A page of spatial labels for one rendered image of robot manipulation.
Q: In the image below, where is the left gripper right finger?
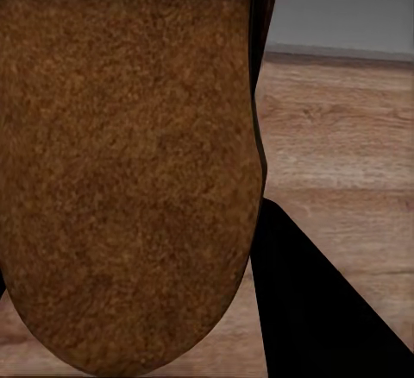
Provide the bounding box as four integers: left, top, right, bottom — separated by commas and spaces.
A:
249, 198, 414, 378

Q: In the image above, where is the sandal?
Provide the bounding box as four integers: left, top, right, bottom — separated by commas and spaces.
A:
0, 0, 276, 378

